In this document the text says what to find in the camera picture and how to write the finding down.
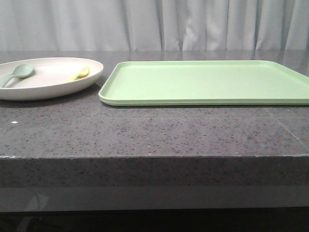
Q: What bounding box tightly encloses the yellow plastic fork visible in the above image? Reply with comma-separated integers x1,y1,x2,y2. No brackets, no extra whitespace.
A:
66,66,89,82

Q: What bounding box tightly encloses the white round plate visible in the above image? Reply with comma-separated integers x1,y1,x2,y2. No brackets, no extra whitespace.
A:
0,57,103,101

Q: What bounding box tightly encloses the light green serving tray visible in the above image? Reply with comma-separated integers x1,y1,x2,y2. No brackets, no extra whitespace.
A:
98,60,309,106

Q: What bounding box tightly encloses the pale green plastic spoon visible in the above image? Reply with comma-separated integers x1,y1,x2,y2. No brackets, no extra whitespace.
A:
0,63,34,87

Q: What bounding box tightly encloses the white curtain backdrop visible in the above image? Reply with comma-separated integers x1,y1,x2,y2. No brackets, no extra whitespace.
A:
0,0,309,51

